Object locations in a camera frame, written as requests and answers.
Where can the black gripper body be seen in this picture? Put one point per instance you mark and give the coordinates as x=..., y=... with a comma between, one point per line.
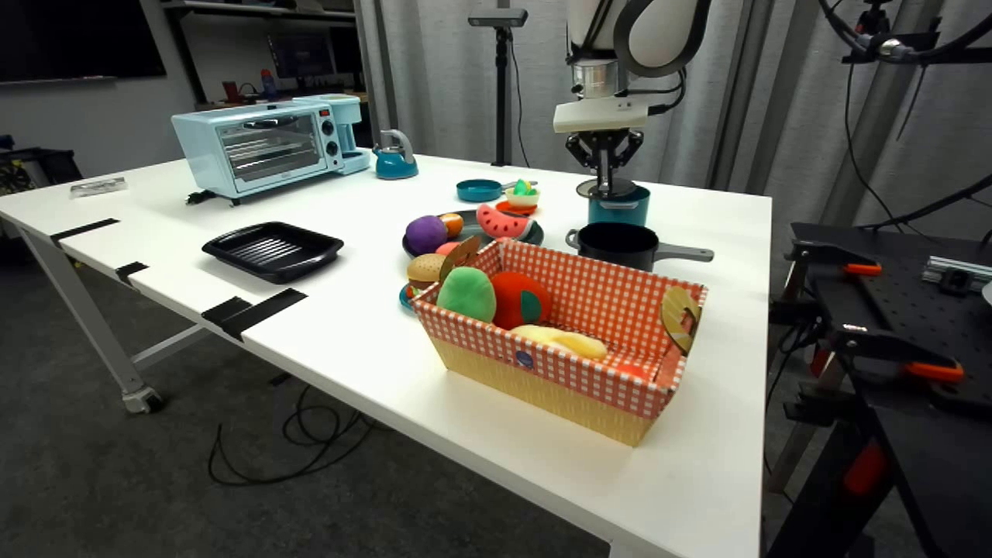
x=605, y=139

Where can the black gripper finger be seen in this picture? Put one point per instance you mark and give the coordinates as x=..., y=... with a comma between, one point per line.
x=592, y=172
x=619, y=172

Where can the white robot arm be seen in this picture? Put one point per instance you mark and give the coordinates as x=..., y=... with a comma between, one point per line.
x=640, y=40

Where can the blue pot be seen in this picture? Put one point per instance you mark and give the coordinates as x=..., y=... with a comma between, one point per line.
x=620, y=211

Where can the red bowl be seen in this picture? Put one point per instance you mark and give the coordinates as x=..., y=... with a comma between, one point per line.
x=516, y=208

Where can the plush watermelon slice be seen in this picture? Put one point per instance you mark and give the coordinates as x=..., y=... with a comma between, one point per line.
x=503, y=221

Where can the blue round dish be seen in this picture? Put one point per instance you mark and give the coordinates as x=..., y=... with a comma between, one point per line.
x=479, y=189

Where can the black tripod stand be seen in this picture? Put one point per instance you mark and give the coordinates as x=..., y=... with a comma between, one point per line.
x=499, y=82

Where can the grey plate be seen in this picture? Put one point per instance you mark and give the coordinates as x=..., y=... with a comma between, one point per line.
x=468, y=232

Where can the red plush apple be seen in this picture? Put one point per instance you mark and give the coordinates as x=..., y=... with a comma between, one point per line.
x=516, y=297

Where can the orange round plush toy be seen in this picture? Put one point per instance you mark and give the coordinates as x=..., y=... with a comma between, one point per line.
x=454, y=223

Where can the grey curtain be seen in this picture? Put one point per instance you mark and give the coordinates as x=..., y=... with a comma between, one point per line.
x=765, y=113

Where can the brown plush toy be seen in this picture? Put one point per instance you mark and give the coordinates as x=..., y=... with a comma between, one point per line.
x=461, y=256

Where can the yellow plush banana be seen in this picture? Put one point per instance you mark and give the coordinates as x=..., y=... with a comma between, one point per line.
x=561, y=342

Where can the green plush pear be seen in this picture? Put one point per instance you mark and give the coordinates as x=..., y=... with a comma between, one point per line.
x=466, y=295

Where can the purple plush eggplant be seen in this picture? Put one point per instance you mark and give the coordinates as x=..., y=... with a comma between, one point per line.
x=422, y=232

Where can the teal kettle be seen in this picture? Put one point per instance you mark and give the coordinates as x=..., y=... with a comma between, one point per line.
x=395, y=159

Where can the orange plush tomato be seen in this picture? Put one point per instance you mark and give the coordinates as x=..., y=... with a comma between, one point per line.
x=629, y=368

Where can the red checkered cardboard basket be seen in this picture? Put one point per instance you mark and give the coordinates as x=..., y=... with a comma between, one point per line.
x=558, y=381

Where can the small blue plate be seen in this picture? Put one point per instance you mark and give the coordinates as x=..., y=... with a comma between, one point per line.
x=407, y=297

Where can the light blue toaster oven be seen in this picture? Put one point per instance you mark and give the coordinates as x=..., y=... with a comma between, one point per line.
x=267, y=143

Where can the black baking tray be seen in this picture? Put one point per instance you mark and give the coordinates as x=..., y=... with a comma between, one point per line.
x=272, y=250

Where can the grey device box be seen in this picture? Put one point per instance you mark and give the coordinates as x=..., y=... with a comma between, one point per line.
x=957, y=269

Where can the dark shelf unit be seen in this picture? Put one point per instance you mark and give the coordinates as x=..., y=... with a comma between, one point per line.
x=259, y=40

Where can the wide black tape strip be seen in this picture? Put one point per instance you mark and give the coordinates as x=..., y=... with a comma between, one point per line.
x=251, y=310

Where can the black side table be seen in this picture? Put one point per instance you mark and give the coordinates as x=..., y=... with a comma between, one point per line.
x=931, y=434

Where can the short black tape strip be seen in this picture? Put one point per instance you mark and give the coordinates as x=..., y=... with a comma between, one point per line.
x=132, y=269

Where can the long black tape strip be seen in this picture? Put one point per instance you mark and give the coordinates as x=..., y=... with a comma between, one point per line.
x=81, y=226

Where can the white table leg with caster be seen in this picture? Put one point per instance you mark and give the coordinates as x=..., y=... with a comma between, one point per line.
x=88, y=320

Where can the black chair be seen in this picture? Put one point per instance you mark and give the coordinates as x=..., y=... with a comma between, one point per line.
x=34, y=164

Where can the black overhead camera rig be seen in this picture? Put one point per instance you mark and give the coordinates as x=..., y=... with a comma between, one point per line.
x=901, y=43

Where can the black wall monitor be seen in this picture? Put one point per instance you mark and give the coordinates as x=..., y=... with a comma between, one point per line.
x=72, y=35

